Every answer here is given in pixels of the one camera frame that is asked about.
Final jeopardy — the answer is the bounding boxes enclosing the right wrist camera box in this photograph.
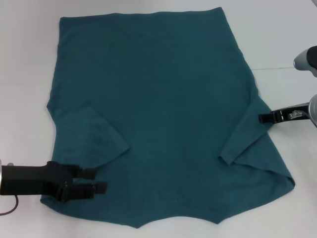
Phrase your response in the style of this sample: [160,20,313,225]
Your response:
[293,45,317,77]

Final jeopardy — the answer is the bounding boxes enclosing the teal blue shirt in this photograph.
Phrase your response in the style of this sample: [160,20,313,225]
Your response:
[41,6,297,223]

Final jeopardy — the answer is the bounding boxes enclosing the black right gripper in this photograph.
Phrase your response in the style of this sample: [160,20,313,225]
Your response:
[259,103,310,123]

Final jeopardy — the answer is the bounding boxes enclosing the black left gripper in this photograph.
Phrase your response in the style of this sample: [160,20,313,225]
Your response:
[2,161,108,202]

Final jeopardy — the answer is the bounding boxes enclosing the dark red left cable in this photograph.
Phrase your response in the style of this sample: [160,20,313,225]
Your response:
[0,194,20,216]

